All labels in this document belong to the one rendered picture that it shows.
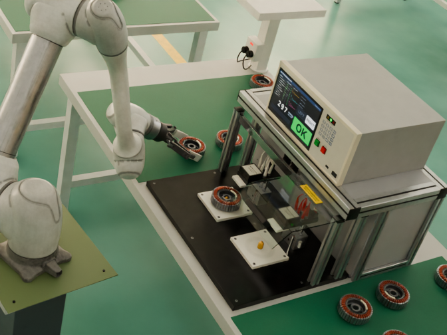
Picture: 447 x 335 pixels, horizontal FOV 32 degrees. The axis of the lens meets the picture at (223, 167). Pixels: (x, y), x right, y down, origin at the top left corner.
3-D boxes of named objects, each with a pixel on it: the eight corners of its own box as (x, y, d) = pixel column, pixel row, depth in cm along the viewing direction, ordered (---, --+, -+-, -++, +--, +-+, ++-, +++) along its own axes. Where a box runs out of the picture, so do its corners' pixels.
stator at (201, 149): (182, 161, 302) (184, 153, 300) (171, 143, 309) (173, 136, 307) (208, 158, 307) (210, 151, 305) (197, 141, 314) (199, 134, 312)
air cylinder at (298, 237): (293, 250, 271) (297, 238, 268) (281, 236, 276) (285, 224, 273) (304, 247, 274) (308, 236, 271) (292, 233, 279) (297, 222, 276)
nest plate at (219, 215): (217, 222, 274) (217, 219, 273) (197, 195, 284) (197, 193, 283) (252, 215, 282) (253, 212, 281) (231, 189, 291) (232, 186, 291)
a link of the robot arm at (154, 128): (146, 108, 291) (157, 113, 295) (131, 125, 293) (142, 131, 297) (154, 121, 285) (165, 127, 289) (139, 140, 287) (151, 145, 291)
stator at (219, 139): (224, 154, 312) (226, 147, 309) (209, 138, 318) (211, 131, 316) (246, 149, 318) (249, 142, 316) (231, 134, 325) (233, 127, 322)
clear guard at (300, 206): (271, 249, 233) (276, 234, 229) (231, 199, 248) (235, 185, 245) (354, 229, 250) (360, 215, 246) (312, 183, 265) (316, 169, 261)
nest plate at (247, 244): (252, 269, 259) (253, 266, 258) (229, 239, 268) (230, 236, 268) (288, 260, 267) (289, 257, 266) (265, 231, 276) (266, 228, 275)
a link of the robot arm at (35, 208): (39, 267, 233) (45, 212, 221) (-11, 241, 237) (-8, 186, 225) (69, 238, 246) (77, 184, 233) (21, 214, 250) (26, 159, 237)
